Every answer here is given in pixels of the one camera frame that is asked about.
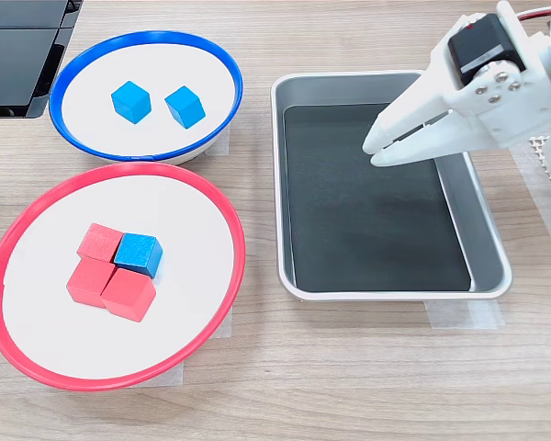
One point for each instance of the blue cube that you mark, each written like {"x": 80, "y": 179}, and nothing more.
{"x": 185, "y": 106}
{"x": 138, "y": 255}
{"x": 131, "y": 102}

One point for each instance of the steel tray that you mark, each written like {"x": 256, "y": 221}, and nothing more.
{"x": 486, "y": 239}

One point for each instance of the black tray mat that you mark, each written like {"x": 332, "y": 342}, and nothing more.
{"x": 372, "y": 220}

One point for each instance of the clear tape strip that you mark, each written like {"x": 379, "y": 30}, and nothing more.
{"x": 464, "y": 314}

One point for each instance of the blue-rimmed white plate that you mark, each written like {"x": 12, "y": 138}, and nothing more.
{"x": 202, "y": 69}

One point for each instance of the red cube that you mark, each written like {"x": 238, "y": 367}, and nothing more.
{"x": 98, "y": 241}
{"x": 89, "y": 280}
{"x": 128, "y": 294}

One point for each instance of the black electronic device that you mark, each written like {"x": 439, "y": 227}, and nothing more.
{"x": 14, "y": 59}

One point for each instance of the red-rimmed white plate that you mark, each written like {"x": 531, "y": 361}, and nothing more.
{"x": 50, "y": 321}

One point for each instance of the pale perforated base plate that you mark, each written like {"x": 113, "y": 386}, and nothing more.
{"x": 538, "y": 146}

